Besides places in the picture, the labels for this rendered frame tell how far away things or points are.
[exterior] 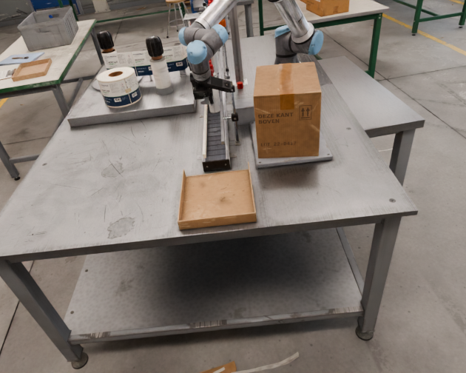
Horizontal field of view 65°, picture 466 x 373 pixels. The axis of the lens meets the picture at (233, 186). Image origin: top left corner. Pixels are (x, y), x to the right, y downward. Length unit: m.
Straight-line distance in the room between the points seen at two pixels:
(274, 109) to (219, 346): 1.16
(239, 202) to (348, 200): 0.37
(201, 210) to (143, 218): 0.21
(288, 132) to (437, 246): 1.31
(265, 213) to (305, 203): 0.15
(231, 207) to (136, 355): 1.01
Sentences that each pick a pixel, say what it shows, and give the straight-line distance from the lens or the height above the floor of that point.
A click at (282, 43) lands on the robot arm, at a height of 1.07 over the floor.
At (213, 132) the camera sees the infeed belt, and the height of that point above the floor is 0.88.
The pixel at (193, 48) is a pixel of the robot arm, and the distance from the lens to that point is 1.43.
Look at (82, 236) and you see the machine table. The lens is 1.36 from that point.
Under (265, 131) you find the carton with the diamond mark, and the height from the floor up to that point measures 0.97.
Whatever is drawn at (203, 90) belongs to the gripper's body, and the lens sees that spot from 1.58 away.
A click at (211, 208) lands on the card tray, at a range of 1.28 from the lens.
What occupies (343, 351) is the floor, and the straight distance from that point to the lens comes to 1.90.
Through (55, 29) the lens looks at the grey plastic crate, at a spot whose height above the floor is 0.95.
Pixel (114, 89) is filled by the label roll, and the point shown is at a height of 0.98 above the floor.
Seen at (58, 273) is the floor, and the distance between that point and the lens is 2.53.
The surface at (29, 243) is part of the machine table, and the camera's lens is 1.44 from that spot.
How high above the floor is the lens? 1.67
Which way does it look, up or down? 38 degrees down
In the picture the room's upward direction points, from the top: 8 degrees counter-clockwise
